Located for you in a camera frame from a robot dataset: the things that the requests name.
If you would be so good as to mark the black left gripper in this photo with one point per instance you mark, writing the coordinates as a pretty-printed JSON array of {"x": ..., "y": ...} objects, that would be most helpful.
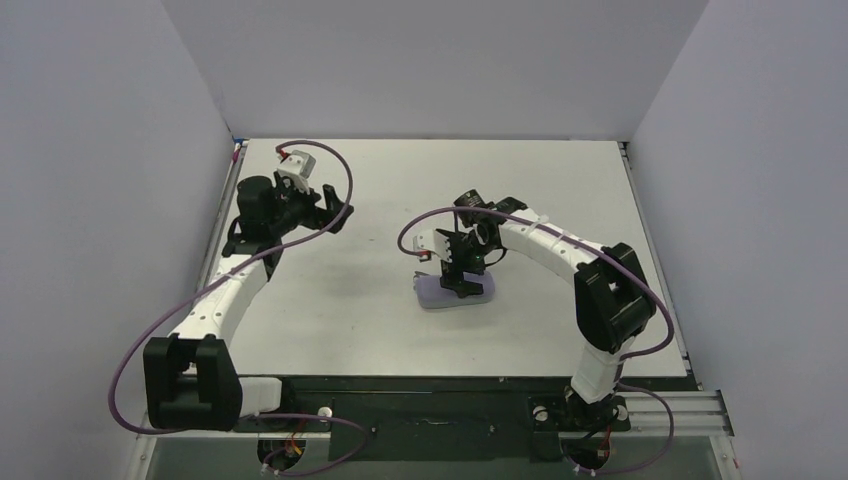
[{"x": 324, "y": 211}]

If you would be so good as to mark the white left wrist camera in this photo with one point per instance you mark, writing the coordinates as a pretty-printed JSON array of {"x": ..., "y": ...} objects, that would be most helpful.
[{"x": 294, "y": 170}]

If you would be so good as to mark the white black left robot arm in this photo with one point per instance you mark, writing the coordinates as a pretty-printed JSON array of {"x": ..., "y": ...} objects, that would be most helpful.
[{"x": 191, "y": 381}]

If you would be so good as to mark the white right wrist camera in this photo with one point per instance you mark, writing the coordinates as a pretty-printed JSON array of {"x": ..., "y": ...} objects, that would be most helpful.
[{"x": 438, "y": 243}]

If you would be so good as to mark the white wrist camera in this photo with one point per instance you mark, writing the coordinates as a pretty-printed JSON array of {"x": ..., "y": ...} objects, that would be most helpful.
[
  {"x": 438, "y": 243},
  {"x": 294, "y": 170}
]

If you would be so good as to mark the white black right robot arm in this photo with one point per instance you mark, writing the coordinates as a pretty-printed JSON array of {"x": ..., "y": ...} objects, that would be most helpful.
[{"x": 611, "y": 306}]

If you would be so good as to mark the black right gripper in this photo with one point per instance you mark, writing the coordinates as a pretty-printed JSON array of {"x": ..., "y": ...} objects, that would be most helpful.
[{"x": 460, "y": 273}]

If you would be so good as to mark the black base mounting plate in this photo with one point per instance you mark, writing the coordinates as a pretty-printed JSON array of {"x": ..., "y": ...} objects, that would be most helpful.
[{"x": 349, "y": 439}]

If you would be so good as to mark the aluminium front mounting rail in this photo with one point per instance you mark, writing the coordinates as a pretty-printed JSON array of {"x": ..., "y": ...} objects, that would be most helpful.
[{"x": 693, "y": 413}]

